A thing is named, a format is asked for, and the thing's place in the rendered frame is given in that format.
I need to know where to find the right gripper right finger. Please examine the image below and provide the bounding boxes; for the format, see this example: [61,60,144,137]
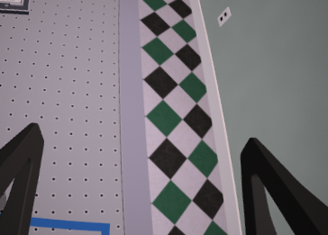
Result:
[241,138,328,235]

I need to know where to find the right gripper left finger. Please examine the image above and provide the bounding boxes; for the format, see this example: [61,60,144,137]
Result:
[0,122,44,235]

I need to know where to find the blue taped rectangular outline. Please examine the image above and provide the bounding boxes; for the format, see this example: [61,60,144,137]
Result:
[30,217,110,235]

